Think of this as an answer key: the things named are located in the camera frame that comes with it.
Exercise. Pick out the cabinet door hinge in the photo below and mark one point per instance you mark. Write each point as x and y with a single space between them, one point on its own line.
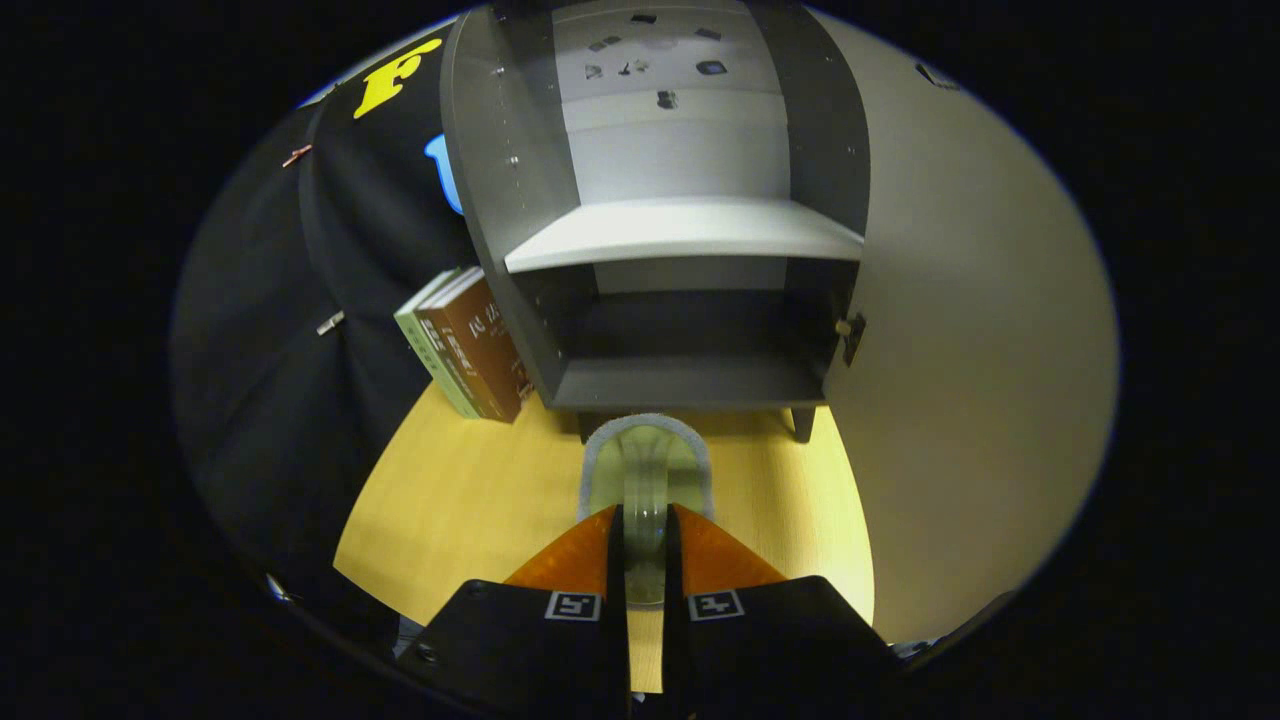
852 338

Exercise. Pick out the copper cloth clip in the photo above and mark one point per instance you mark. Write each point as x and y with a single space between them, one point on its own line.
296 155

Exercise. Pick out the white cabinet shelf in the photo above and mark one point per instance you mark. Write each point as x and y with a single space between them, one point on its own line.
685 235

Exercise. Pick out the grey-edged book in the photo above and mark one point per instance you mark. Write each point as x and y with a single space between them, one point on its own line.
452 290

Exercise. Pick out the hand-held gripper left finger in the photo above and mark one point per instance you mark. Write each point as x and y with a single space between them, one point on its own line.
617 660

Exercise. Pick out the pale green slipper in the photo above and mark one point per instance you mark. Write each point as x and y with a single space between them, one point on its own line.
645 470

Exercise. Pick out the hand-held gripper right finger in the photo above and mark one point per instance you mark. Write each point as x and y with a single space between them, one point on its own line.
674 660

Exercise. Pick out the dark grey cabinet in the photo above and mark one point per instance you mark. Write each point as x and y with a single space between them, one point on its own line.
690 385

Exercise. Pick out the black backdrop cloth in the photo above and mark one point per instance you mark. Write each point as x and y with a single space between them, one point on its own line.
260 350

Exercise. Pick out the silver cloth clip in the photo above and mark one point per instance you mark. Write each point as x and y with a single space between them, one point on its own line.
330 322

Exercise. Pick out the brown book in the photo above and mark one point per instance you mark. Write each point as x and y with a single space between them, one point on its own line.
480 350

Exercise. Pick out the beige cabinet door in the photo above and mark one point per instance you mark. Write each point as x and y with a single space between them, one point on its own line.
980 350

